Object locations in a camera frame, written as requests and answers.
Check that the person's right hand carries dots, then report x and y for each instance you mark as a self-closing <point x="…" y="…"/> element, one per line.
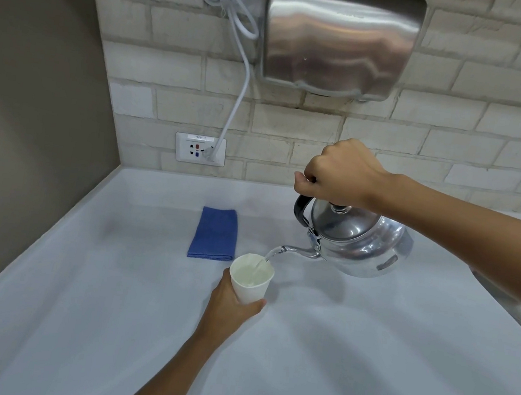
<point x="342" y="174"/>

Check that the silver metal kettle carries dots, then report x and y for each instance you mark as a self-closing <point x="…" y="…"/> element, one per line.
<point x="355" y="243"/>

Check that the person's left hand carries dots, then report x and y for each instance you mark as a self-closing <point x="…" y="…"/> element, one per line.
<point x="225" y="309"/>

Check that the person's right fingers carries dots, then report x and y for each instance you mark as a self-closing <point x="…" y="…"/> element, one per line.
<point x="304" y="181"/>

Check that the person's left thumb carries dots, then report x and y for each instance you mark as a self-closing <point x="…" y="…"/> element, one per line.
<point x="253" y="306"/>

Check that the person's left forearm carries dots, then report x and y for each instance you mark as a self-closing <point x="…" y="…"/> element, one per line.
<point x="169" y="374"/>

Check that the white wall socket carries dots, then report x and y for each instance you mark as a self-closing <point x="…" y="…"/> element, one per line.
<point x="200" y="149"/>

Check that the person's right forearm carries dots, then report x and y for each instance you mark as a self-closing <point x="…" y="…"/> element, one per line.
<point x="469" y="232"/>

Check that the steel hand dryer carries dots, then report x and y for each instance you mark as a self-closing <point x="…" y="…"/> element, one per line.
<point x="340" y="35"/>

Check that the white paper cup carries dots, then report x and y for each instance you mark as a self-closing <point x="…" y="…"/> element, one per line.
<point x="251" y="279"/>

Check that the blue folded cloth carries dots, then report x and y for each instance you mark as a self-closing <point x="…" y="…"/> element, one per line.
<point x="214" y="240"/>

